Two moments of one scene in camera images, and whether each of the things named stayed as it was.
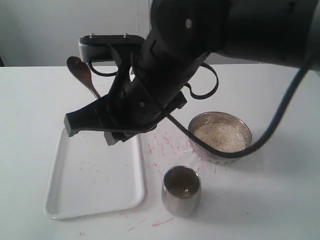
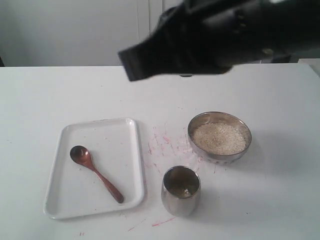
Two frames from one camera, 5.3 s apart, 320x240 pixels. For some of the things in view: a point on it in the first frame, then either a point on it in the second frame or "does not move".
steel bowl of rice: x=223 y=131 does not move
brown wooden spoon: x=83 y=71 -> x=82 y=155
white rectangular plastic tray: x=89 y=176 does not move
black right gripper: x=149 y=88 -> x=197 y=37
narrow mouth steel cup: x=181 y=187 does not move
